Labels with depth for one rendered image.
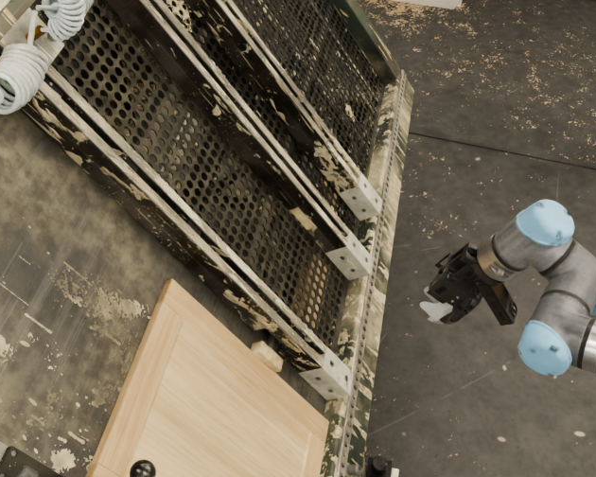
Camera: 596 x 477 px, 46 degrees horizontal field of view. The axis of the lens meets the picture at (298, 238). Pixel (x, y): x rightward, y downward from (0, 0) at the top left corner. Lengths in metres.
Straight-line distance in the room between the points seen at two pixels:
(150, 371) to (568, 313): 0.70
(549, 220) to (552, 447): 1.77
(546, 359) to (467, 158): 2.73
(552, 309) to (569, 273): 0.08
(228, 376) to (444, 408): 1.47
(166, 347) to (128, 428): 0.17
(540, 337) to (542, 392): 1.86
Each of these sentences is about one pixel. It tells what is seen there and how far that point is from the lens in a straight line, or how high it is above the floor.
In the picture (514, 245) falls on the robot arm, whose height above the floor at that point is 1.59.
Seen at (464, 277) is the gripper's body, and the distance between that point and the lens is 1.24.
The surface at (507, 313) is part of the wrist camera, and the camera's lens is 1.28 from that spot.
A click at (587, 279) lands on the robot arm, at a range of 1.14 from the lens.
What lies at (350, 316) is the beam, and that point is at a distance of 1.87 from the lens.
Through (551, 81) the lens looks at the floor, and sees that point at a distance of 4.39.
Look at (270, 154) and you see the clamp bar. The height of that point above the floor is 1.32.
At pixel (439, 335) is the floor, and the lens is 2.96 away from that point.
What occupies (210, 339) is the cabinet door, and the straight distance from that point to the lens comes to 1.42.
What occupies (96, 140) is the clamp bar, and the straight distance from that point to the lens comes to 1.27.
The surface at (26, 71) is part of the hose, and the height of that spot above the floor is 1.87.
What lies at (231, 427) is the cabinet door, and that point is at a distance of 1.43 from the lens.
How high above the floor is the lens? 2.41
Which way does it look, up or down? 48 degrees down
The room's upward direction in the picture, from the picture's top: 2 degrees counter-clockwise
